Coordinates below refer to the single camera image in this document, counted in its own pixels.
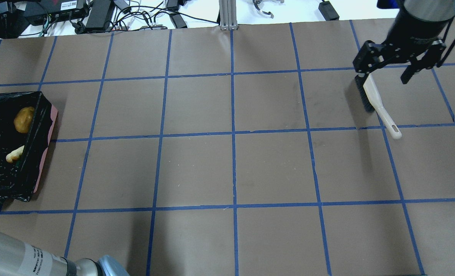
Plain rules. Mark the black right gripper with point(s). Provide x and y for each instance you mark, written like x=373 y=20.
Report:
x=414 y=33

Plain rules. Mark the white hand brush black bristles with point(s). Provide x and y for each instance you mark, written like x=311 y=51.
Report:
x=372 y=102

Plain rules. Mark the yellow toy potato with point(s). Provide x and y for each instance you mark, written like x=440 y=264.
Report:
x=23 y=119

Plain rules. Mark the toy croissant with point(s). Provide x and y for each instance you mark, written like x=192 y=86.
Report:
x=15 y=155

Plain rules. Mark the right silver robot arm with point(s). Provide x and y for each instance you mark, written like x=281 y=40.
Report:
x=432 y=10

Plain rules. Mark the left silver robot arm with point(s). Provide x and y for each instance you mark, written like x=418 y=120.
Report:
x=18 y=258

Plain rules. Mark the black trash bag bin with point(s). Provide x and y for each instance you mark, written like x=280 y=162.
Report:
x=20 y=180

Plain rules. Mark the black power adapter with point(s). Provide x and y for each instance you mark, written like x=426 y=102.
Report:
x=327 y=10

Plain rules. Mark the small black adapter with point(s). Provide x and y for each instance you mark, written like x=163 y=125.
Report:
x=178 y=21

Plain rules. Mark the black power brick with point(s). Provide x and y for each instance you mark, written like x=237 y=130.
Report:
x=100 y=16

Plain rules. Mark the black electronics box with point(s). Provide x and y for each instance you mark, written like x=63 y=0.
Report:
x=36 y=13

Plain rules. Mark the aluminium frame post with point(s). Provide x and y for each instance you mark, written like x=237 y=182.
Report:
x=227 y=15

